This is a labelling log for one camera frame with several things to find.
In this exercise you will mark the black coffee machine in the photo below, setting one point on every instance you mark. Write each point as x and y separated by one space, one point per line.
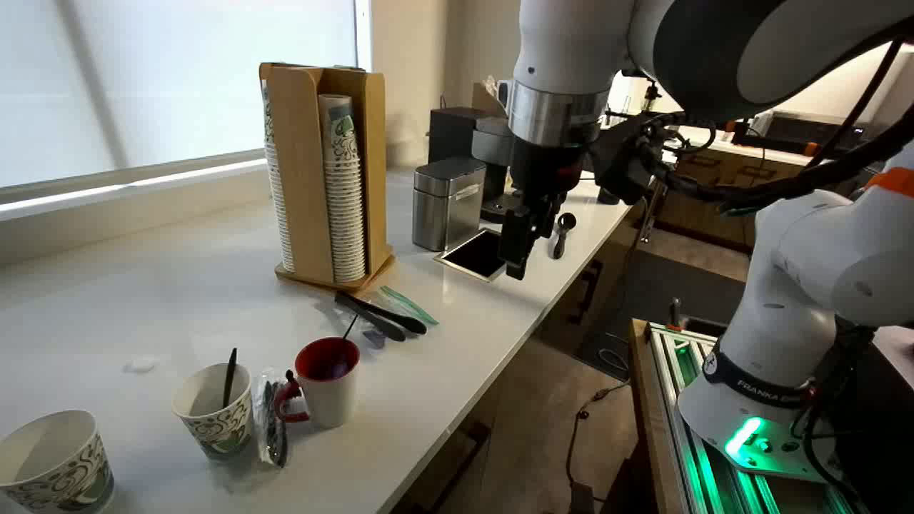
459 133

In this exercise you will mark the patterned paper coffee cup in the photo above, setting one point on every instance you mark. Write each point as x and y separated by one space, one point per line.
57 473
214 424

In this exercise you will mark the black plastic spoon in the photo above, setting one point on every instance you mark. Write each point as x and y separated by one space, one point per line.
229 376

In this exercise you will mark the stainless steel bin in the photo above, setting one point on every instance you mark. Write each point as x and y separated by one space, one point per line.
446 204

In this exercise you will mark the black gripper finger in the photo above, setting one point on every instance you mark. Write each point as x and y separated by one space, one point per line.
564 233
517 244

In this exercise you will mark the wooden cup dispenser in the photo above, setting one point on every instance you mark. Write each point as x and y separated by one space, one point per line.
304 173

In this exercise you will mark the zip bag with teal edge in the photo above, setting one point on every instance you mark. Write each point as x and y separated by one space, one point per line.
412 306

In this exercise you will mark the clear bag of black cutlery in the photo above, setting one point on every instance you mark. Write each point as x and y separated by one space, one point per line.
274 429

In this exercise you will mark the brown wooden shelf unit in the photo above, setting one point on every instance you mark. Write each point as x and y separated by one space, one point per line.
716 182

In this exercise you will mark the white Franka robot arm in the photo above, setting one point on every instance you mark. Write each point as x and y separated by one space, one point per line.
817 257

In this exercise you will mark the aluminium robot mounting table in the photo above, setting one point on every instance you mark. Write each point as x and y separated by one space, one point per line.
666 429

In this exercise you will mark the loose black plastic utensil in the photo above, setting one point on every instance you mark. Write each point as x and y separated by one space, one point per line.
374 326
386 316

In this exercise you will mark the window with white blind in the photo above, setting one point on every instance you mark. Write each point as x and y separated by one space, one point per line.
189 76

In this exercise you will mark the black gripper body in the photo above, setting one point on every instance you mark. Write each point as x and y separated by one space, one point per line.
543 176

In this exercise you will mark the stack of patterned paper cups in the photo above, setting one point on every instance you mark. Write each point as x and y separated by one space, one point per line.
274 182
343 190

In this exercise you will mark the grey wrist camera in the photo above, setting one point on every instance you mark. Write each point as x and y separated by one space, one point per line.
491 144

